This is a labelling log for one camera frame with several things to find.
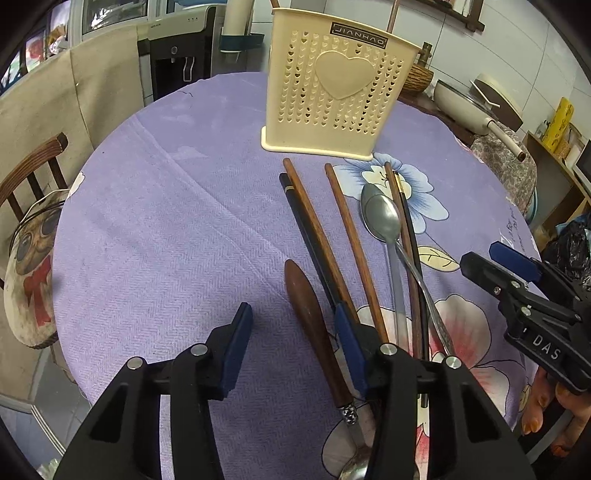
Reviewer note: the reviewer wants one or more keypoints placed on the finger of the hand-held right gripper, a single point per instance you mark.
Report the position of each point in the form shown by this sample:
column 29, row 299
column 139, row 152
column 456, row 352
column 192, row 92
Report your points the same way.
column 512, row 261
column 485, row 277

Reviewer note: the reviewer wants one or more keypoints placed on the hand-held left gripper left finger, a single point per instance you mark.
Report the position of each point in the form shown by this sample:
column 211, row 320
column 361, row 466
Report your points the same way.
column 238, row 346

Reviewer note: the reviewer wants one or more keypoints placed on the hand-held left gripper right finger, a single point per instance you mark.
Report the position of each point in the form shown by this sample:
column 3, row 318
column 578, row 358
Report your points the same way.
column 351, row 350

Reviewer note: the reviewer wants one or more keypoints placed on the brown wooden chopstick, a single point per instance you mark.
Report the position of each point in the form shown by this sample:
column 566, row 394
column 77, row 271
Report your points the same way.
column 414, row 318
column 351, row 230
column 314, row 221

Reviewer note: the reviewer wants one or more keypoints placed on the black chopstick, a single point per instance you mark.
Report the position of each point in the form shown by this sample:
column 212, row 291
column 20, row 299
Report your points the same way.
column 421, row 318
column 304, row 230

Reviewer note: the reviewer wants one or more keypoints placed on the large metal spoon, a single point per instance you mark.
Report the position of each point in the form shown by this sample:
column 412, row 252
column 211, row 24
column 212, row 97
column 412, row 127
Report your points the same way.
column 381, row 217

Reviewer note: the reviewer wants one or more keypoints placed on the cream plastic utensil holder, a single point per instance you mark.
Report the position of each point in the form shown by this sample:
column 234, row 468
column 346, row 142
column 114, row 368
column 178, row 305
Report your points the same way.
column 295, row 115

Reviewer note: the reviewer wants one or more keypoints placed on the person's right hand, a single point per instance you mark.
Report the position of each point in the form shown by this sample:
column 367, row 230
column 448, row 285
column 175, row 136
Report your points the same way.
column 538, row 401

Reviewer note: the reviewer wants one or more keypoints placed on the black plastic bag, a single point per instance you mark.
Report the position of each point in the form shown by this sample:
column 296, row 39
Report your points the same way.
column 570, row 249

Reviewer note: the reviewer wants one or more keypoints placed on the light wooden shelf unit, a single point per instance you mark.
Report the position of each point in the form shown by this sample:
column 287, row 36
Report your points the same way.
column 554, row 184

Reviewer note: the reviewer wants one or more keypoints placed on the paisley patterned cloth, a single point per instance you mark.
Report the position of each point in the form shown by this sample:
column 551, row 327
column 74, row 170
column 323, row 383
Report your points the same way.
column 503, row 170

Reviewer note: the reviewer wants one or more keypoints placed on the purple floral tablecloth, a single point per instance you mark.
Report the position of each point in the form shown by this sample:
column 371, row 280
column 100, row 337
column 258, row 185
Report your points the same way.
column 184, row 230

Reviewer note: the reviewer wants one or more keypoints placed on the yellow packet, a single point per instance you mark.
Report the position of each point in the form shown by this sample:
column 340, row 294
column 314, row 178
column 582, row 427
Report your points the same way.
column 558, row 124

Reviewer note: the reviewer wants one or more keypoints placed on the brown and cream pan lid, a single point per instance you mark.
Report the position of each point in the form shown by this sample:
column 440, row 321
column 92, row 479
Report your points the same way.
column 501, row 99

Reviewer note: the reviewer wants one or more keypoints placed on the cream frying pan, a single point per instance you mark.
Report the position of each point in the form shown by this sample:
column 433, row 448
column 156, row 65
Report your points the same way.
column 455, row 106

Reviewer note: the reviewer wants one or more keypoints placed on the wicker basket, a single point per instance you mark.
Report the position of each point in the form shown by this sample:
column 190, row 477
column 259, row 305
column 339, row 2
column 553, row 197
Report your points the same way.
column 418, row 78

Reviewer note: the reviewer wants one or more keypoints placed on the pug print cushion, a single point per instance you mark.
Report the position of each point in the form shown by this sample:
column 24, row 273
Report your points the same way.
column 32, row 277

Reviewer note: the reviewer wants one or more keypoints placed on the brown wooden chair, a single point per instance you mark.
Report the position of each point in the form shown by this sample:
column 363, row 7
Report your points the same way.
column 34, row 157

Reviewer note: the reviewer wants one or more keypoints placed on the black and white water dispenser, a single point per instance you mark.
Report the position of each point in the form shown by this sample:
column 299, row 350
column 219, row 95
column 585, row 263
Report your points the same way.
column 175, row 69

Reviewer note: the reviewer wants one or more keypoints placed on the beige cloth cover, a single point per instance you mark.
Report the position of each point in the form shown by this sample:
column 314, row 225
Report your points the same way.
column 101, row 78

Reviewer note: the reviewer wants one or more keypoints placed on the white tube with teal band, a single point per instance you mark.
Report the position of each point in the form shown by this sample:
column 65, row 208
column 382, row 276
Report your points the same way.
column 238, row 23

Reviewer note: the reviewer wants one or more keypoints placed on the dark wooden wall shelf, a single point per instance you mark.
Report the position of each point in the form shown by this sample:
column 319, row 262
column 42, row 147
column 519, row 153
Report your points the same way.
column 466, row 14

